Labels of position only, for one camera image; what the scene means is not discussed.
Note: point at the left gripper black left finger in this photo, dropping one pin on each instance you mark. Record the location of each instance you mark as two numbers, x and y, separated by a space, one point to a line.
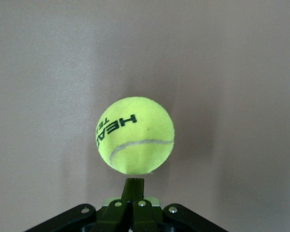
111 217

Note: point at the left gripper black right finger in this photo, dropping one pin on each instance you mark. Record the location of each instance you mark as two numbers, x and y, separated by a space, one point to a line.
147 217

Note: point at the yellow tennis ball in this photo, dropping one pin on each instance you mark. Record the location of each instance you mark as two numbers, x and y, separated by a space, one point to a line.
140 135

